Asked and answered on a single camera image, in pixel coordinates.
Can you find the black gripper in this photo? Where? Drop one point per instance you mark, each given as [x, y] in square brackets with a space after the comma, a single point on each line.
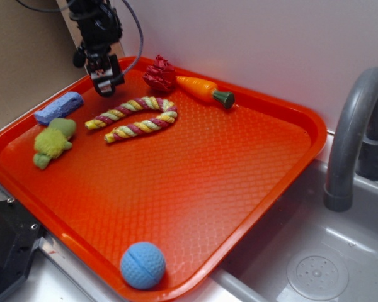
[100, 28]

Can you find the black box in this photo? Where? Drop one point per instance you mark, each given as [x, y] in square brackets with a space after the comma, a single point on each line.
[106, 88]

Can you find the blue sponge block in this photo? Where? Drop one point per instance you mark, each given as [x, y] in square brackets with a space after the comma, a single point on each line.
[59, 108]

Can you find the red crumpled paper ball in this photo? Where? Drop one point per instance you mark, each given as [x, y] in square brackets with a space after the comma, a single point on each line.
[160, 75]

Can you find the green plush toy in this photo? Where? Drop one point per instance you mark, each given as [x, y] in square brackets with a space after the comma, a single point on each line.
[53, 141]

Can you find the orange plastic carrot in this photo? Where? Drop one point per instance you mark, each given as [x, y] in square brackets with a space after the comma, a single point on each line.
[205, 90]

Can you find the orange plastic tray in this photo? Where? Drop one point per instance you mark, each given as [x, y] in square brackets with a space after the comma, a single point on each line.
[251, 112]

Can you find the blue dimpled ball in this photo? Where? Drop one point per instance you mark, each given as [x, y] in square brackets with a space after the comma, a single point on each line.
[143, 265]

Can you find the grey faucet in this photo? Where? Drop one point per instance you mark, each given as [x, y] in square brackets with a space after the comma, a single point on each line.
[354, 149]

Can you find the sink drain cover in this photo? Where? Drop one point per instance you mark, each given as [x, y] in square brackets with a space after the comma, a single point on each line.
[317, 274]

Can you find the grey toy sink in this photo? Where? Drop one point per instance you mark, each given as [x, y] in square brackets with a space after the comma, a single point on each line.
[302, 245]

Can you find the multicolour rope toy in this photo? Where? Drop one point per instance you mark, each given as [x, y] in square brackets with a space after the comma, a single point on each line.
[135, 118]

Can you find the black metal mount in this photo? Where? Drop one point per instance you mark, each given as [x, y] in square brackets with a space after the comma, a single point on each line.
[20, 233]

